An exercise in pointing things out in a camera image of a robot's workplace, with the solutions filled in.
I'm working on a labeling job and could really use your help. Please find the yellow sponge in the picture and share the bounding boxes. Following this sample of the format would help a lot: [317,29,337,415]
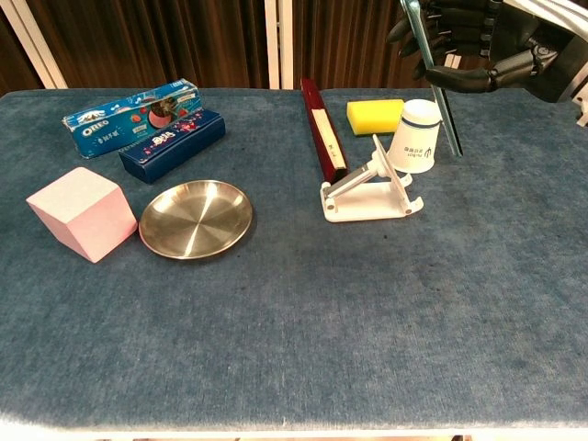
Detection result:
[346,98,405,138]

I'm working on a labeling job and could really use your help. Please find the dark blue cookie box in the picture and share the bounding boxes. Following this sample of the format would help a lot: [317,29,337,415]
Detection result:
[118,108,227,186]

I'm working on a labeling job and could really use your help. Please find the black smartphone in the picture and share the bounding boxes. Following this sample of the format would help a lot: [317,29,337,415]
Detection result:
[399,0,464,158]

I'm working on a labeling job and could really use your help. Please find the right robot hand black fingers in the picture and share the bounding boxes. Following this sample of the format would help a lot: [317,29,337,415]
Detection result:
[387,0,588,105]

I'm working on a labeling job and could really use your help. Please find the white paper cup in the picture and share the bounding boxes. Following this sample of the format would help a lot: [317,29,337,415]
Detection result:
[388,98,443,174]

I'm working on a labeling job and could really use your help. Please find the dark brown curtain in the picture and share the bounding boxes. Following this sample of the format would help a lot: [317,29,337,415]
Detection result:
[291,0,433,91]
[0,8,46,96]
[25,0,271,90]

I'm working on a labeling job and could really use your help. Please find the blue table cloth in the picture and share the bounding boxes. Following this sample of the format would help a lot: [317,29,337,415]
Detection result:
[0,86,588,434]

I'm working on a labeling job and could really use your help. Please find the white frame post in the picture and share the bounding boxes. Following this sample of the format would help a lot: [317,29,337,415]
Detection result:
[0,0,69,90]
[264,0,295,91]

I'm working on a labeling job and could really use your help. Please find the white folding phone stand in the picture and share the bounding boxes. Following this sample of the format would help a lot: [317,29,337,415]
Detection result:
[320,133,424,224]

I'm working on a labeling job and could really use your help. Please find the stainless steel round plate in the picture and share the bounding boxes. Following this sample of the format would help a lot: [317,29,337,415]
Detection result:
[138,179,254,261]

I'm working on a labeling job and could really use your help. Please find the long dark red box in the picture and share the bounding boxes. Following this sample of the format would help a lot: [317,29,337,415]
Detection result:
[300,77,350,184]

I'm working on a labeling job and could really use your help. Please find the blue Oreo cookie box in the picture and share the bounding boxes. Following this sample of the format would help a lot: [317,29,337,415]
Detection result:
[62,77,203,161]

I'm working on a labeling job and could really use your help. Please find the pink cube block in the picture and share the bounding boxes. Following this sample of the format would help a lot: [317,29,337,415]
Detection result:
[26,166,139,265]

